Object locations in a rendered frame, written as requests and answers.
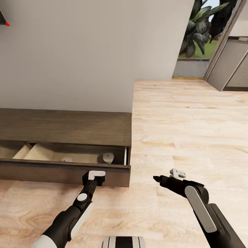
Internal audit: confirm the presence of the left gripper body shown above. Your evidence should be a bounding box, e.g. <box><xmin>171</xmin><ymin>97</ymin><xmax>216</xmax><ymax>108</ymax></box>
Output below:
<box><xmin>82</xmin><ymin>176</ymin><xmax>102</xmax><ymax>190</ymax></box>

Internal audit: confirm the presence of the robot trunk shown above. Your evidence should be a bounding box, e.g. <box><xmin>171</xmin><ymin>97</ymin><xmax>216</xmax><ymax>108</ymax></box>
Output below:
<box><xmin>101</xmin><ymin>236</ymin><xmax>147</xmax><ymax>248</ymax></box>

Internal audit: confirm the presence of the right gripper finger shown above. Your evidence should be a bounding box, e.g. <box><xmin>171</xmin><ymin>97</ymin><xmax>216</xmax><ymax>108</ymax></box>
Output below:
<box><xmin>153</xmin><ymin>175</ymin><xmax>161</xmax><ymax>182</ymax></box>

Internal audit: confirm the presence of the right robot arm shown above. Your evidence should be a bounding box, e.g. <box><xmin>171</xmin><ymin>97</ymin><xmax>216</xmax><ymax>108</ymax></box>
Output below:
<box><xmin>153</xmin><ymin>168</ymin><xmax>246</xmax><ymax>248</ymax></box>

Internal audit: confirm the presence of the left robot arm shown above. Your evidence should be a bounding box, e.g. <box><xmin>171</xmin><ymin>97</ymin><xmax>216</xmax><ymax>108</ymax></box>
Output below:
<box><xmin>30</xmin><ymin>170</ymin><xmax>106</xmax><ymax>248</ymax></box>

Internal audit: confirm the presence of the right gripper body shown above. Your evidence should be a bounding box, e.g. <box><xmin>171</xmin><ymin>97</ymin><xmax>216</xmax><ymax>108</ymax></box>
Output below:
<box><xmin>160</xmin><ymin>175</ymin><xmax>179</xmax><ymax>193</ymax></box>

